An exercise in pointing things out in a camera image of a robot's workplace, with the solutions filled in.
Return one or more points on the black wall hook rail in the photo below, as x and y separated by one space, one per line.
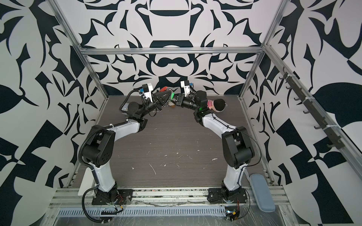
313 108

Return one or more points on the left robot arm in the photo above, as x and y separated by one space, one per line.
97 149

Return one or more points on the brown white plush toy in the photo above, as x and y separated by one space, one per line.
172 105

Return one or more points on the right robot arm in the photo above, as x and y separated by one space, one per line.
236 143

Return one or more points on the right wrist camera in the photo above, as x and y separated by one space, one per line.
185 85

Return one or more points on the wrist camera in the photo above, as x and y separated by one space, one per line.
185 85
147 91

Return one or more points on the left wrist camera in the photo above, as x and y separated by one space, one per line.
147 91

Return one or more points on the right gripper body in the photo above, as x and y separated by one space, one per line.
188 103

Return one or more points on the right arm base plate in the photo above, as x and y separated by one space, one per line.
223 195

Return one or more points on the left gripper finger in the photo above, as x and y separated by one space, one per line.
164 95
164 100

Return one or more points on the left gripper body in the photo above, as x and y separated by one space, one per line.
150 108

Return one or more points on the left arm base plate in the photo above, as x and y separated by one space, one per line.
117 197

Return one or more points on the pink plush doll black hair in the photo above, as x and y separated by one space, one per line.
217 105

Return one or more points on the blue grey pad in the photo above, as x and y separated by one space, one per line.
261 191

